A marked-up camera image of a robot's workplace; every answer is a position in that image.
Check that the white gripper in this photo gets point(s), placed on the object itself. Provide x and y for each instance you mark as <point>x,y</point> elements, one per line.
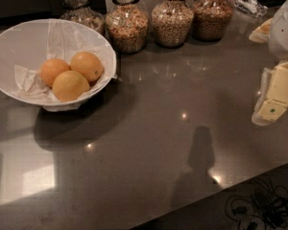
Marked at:
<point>284,33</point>

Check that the orange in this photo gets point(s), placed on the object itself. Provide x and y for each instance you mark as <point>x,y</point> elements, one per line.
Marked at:
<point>51,68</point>
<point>88,65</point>
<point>69,86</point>

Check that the white bowl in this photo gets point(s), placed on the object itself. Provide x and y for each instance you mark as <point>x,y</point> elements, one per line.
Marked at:
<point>16,48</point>

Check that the glass jar brown grains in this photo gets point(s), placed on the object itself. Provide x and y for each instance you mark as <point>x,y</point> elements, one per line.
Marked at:
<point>211,18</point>

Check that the glass jar pale grains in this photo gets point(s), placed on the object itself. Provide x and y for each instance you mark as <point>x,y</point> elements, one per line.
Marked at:
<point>171,21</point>

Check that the glass jar mixed cereal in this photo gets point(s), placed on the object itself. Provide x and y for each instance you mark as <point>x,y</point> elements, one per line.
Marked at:
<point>127,23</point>

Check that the white paper liner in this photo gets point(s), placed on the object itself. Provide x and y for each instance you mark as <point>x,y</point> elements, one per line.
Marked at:
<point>64,39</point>

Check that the glass jar far left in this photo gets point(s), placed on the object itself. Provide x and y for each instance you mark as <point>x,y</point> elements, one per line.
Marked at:
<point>79,11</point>

